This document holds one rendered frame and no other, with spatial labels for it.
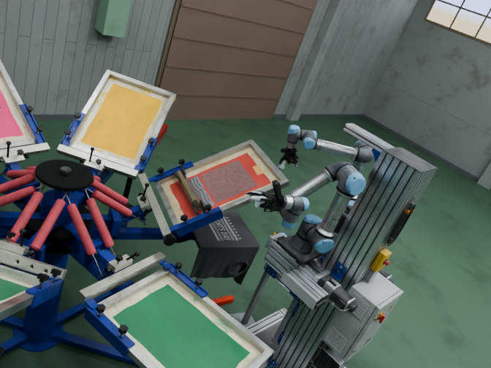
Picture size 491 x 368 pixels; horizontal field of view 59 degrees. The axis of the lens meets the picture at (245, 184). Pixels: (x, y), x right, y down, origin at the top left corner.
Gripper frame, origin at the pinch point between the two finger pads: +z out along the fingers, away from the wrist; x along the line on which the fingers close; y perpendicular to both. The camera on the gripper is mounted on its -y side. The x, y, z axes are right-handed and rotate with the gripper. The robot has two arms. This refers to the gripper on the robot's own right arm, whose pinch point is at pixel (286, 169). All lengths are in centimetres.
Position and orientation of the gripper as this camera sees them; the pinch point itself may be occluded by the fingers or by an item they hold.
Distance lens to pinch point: 316.2
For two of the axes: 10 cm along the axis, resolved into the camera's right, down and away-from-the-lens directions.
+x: 9.1, -1.9, 3.6
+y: 4.0, 5.4, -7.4
